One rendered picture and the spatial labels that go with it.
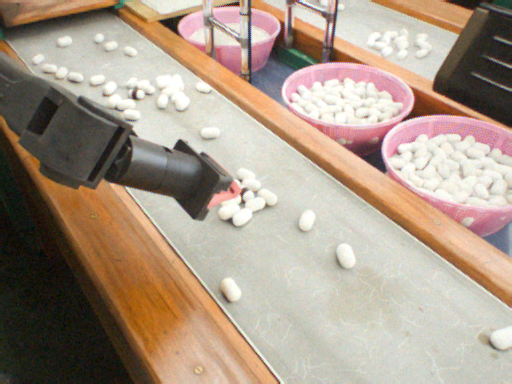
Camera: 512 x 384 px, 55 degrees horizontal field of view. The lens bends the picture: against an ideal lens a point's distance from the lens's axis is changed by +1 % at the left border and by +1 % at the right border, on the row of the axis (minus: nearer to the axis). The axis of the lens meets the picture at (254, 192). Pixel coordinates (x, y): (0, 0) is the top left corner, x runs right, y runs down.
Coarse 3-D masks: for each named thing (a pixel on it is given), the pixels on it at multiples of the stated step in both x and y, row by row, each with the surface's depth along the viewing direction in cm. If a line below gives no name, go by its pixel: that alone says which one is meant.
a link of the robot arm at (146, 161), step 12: (132, 144) 51; (144, 144) 53; (156, 144) 55; (120, 156) 52; (132, 156) 51; (144, 156) 52; (156, 156) 54; (120, 168) 52; (132, 168) 51; (144, 168) 52; (156, 168) 53; (108, 180) 53; (120, 180) 52; (132, 180) 52; (144, 180) 53; (156, 180) 54
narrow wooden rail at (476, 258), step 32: (160, 32) 124; (192, 64) 111; (224, 96) 104; (256, 96) 99; (288, 128) 90; (320, 160) 84; (352, 160) 82; (384, 192) 76; (416, 224) 70; (448, 224) 70; (448, 256) 67; (480, 256) 66
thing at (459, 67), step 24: (480, 24) 40; (504, 24) 39; (456, 48) 41; (480, 48) 40; (504, 48) 39; (456, 72) 41; (480, 72) 40; (504, 72) 39; (456, 96) 41; (480, 96) 40; (504, 96) 38; (504, 120) 39
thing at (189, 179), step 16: (176, 144) 63; (176, 160) 56; (192, 160) 58; (176, 176) 56; (192, 176) 58; (208, 176) 58; (224, 176) 58; (160, 192) 56; (176, 192) 57; (192, 192) 59; (208, 192) 58; (192, 208) 59; (208, 208) 59
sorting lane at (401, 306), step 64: (64, 64) 116; (128, 64) 116; (192, 128) 94; (256, 128) 94; (128, 192) 80; (256, 192) 80; (320, 192) 80; (192, 256) 69; (256, 256) 69; (320, 256) 69; (384, 256) 69; (256, 320) 61; (320, 320) 61; (384, 320) 61; (448, 320) 61
